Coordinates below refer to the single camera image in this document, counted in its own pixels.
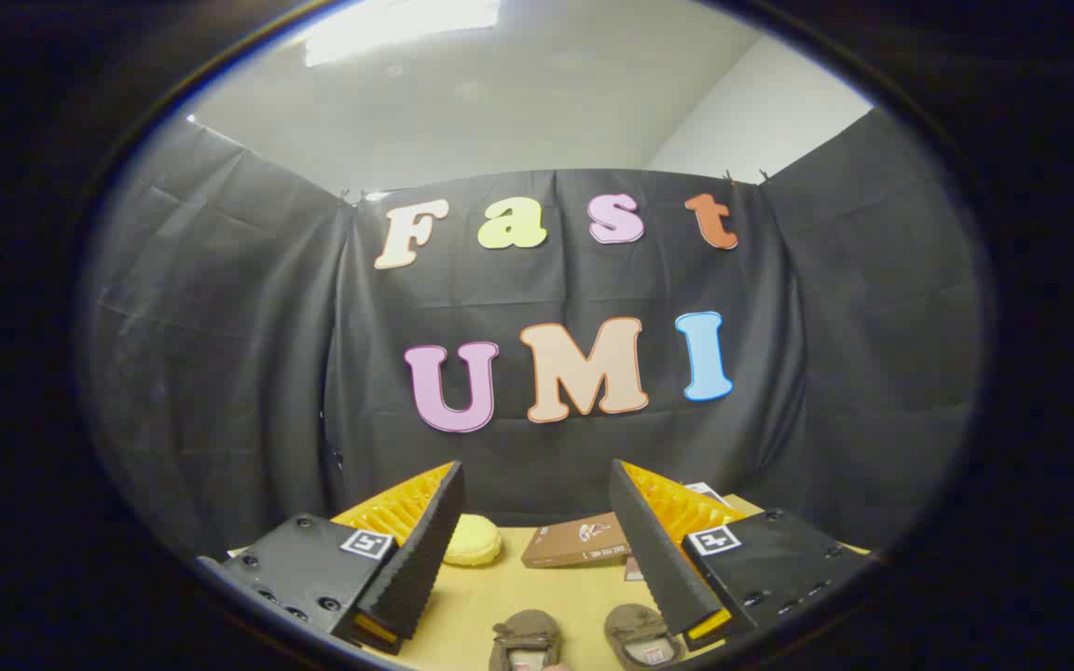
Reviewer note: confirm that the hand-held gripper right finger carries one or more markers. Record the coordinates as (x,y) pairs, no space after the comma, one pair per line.
(654,550)

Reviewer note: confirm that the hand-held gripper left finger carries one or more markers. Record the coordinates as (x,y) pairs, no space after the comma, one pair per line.
(425,550)

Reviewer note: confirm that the brown fuzzy shoe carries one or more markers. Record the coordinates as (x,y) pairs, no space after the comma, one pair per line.
(635,624)
(526,629)

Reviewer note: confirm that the yellow round plush toy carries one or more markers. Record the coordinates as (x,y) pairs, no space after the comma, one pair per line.
(474,542)

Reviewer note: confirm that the brown cover book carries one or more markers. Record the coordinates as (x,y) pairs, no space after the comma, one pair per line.
(574,542)

